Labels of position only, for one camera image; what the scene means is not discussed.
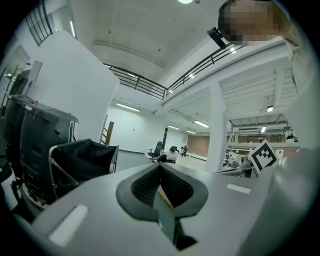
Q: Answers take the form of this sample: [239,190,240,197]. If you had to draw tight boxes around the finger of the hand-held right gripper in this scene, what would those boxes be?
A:
[212,166,253,177]

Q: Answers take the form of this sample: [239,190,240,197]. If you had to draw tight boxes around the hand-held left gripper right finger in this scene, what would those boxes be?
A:
[159,146,320,256]

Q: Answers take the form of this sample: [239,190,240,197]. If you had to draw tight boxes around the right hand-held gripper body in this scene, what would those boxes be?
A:
[246,139,280,174]

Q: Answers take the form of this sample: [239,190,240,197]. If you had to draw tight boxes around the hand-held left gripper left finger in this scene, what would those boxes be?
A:
[31,163,179,256]

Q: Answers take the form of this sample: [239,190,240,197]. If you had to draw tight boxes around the white metal shelf unit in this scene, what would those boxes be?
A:
[224,117,300,174]

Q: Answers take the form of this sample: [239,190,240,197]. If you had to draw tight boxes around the clothes hanger rack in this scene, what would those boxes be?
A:
[48,138,120,191]

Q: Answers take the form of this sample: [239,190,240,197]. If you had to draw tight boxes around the black office chair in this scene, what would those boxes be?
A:
[147,140,164,160]

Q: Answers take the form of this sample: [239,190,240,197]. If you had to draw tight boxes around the large black plastic bin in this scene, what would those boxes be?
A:
[3,94,34,176]
[19,103,80,206]

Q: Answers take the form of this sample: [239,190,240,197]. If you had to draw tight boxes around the black mezzanine railing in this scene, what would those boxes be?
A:
[104,41,241,101]
[24,0,54,48]

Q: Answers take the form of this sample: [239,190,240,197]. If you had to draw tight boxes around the person's head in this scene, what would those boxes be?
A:
[218,0,294,47]

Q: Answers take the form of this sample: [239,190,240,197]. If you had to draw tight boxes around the black monitor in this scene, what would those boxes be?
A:
[10,70,31,97]

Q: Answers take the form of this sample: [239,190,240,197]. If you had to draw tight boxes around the white flat panel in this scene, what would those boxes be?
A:
[28,59,44,84]

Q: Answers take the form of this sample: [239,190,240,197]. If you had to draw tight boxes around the bare branch coat stand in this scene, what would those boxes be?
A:
[5,63,21,106]

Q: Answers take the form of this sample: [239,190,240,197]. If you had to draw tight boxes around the wooden post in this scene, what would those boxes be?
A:
[107,121,115,146]

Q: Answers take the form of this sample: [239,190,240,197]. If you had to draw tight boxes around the black head camera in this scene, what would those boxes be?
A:
[206,26,228,50]

